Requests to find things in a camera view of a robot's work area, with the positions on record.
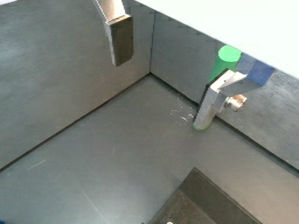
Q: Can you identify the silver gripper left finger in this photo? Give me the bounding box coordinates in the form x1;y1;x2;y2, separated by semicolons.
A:
93;0;134;67

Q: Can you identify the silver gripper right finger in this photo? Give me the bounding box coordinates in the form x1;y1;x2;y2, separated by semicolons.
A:
193;54;276;130

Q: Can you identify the green oval peg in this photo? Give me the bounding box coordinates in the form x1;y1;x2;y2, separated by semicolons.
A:
193;45;242;130

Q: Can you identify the black curved holder stand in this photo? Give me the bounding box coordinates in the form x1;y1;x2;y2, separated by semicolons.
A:
149;167;264;224

